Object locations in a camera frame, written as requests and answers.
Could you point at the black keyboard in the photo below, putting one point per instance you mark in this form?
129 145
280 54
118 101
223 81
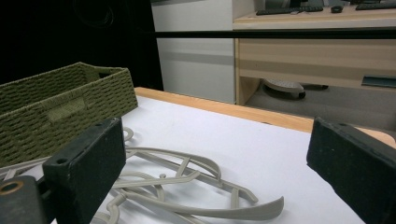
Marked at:
280 11
376 6

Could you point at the light wooden desk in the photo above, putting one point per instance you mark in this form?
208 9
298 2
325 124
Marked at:
311 62

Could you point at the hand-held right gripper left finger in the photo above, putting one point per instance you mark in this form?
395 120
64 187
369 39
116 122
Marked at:
84 168

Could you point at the white table sheet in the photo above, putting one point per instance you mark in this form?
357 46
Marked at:
218 133

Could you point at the white cabinet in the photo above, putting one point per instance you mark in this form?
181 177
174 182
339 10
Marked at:
193 68

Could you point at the black computer mouse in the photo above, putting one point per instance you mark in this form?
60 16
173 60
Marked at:
336 9

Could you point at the dark grey tray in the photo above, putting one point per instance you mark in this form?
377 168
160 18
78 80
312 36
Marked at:
379 81

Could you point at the green woven basket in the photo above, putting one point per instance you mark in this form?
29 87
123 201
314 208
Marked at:
31 124

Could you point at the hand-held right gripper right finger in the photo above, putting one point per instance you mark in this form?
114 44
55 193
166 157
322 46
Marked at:
351 168

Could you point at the black curtain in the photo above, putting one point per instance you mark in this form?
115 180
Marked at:
46 31

